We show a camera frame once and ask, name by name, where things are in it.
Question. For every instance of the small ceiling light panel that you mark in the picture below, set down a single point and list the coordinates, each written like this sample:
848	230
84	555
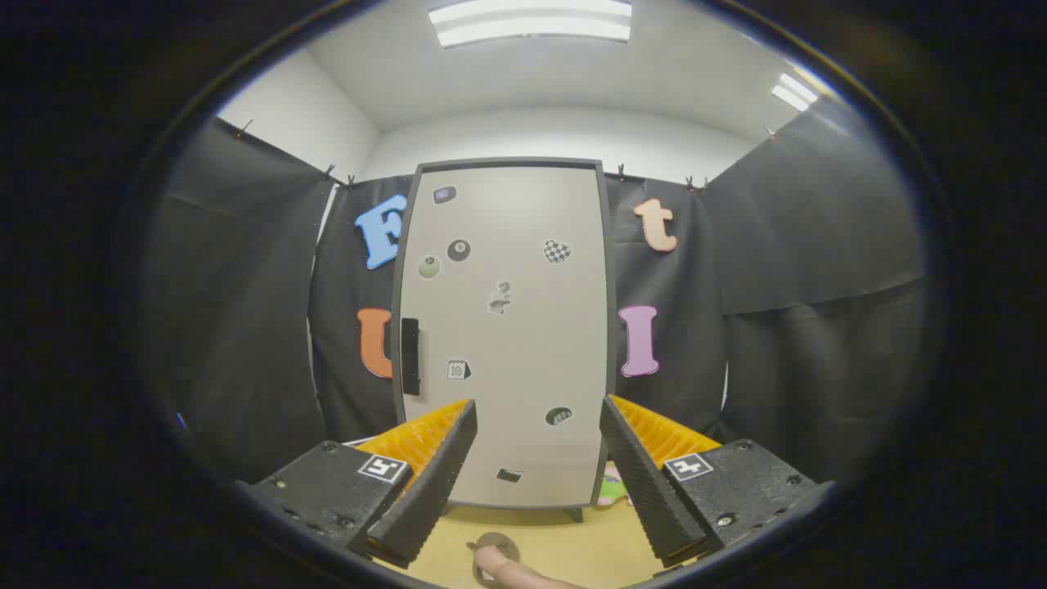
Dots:
793	92

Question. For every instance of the black backdrop cloth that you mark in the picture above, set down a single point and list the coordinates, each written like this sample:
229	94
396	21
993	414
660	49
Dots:
245	327

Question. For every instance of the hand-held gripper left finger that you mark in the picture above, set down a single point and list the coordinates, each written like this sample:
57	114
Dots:
433	483

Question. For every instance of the white shoe cabinet door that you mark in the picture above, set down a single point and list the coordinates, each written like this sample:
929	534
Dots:
523	343

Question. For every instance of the long ceiling light panel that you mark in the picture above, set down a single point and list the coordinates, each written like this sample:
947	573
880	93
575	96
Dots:
532	20

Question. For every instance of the grey shoe cabinet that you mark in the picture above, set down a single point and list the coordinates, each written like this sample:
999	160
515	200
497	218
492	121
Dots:
612	343

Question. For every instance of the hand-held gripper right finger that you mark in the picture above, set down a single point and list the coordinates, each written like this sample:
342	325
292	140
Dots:
646	491

